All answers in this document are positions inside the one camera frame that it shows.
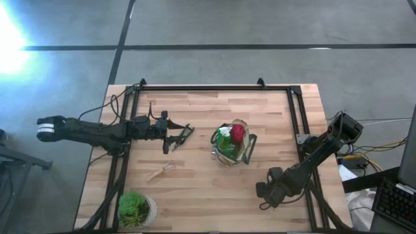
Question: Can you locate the black power box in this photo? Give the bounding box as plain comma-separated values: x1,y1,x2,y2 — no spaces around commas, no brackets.
340,155,364,170

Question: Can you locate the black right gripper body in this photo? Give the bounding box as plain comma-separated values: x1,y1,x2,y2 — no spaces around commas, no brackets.
255,166,295,209

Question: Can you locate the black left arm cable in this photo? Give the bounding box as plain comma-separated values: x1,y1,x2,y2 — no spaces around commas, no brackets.
77,84,137,122

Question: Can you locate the white plastic bag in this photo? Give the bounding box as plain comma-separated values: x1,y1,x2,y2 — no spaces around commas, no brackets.
344,190,377,232

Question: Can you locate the black floor stand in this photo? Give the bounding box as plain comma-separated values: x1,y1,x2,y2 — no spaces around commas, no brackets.
0,129,53,234

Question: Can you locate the green spray bottle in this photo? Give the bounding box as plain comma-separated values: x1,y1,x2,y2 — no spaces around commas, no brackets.
216,125,241,157

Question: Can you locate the black computer keyboard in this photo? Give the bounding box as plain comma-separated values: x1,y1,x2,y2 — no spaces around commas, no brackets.
371,177,416,232

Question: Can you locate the beige green-trimmed gardening bag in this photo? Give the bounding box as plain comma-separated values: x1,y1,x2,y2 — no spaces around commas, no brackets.
210,118,259,168

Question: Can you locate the yellow cable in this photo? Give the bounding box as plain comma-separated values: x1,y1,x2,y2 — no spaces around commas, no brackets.
343,140,408,172

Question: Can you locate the grey monitor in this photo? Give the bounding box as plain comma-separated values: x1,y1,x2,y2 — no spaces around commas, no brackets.
397,103,416,190

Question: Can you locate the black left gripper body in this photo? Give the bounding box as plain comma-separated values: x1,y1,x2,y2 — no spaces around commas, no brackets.
142,110,170,155

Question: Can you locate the wooden-handled hand rake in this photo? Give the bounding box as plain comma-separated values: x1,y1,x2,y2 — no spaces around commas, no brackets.
145,159,176,183

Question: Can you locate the white paper sheet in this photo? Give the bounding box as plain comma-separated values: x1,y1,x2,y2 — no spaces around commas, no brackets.
337,164,358,182

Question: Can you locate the potted green succulent plant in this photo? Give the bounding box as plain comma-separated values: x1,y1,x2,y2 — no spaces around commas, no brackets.
117,190,158,228

